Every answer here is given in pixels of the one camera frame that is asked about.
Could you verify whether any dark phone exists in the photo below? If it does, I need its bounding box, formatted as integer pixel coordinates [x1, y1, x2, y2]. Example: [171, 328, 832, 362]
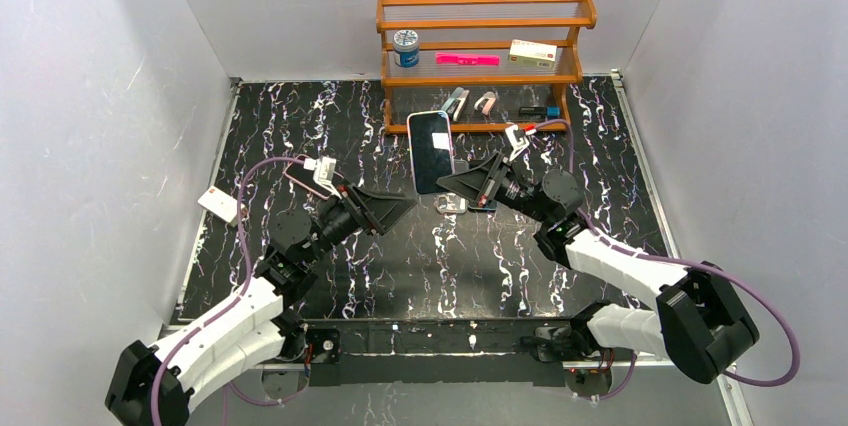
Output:
[467, 200, 498, 213]

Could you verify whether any clear phone case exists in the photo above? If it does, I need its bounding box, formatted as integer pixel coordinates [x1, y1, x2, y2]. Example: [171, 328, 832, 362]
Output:
[434, 193, 467, 215]

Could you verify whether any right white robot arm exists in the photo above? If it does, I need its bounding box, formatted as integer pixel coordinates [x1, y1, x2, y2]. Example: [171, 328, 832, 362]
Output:
[437, 154, 760, 384]

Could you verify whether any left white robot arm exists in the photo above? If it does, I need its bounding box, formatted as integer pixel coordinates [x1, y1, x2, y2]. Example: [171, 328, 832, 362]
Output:
[104, 183, 417, 425]

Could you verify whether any black blue small device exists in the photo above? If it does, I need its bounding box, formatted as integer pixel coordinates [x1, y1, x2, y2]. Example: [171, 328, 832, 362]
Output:
[518, 106, 561, 121]

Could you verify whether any blue grey stapler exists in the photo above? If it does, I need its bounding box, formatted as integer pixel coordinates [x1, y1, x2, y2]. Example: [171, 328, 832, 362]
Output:
[441, 87, 469, 121]

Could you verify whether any pink white stapler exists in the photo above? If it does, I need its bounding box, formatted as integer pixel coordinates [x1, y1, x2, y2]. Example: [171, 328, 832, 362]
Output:
[474, 91, 497, 117]

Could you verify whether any white box with red label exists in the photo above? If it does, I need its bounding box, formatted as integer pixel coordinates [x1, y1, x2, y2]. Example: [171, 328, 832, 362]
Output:
[197, 186, 239, 227]

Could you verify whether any pink plastic ruler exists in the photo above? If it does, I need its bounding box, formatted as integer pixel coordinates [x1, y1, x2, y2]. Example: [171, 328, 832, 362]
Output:
[435, 52, 500, 66]

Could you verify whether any white cardboard box on shelf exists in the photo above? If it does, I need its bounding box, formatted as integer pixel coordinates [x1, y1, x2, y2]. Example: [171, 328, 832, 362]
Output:
[508, 39, 558, 69]

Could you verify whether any orange wooden shelf rack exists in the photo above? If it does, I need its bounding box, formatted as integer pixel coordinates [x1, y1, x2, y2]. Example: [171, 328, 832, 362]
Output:
[375, 0, 598, 135]

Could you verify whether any blue white round jar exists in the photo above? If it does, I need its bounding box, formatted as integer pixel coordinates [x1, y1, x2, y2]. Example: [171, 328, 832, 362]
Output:
[392, 29, 420, 68]

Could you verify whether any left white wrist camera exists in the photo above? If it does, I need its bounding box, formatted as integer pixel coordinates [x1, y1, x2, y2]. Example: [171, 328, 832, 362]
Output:
[304, 156, 337, 191]

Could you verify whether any left black motor mount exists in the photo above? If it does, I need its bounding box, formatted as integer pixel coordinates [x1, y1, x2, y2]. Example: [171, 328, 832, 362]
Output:
[305, 328, 341, 364]

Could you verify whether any black motor mount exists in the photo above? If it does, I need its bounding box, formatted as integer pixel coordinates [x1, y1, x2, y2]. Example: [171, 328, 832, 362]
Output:
[518, 325, 615, 398]
[305, 328, 341, 364]

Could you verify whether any right black motor mount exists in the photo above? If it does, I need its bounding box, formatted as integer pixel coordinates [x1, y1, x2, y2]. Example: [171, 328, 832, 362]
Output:
[518, 325, 615, 398]

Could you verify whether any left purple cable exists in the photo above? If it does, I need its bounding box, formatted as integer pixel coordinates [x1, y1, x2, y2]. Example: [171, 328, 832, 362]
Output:
[150, 156, 313, 426]

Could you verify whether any purple cable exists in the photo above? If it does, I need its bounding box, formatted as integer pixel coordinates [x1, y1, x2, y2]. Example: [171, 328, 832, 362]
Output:
[150, 156, 313, 426]
[529, 119, 802, 387]

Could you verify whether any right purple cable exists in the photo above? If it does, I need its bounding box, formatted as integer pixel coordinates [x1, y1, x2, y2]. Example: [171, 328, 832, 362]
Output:
[529, 119, 802, 387]

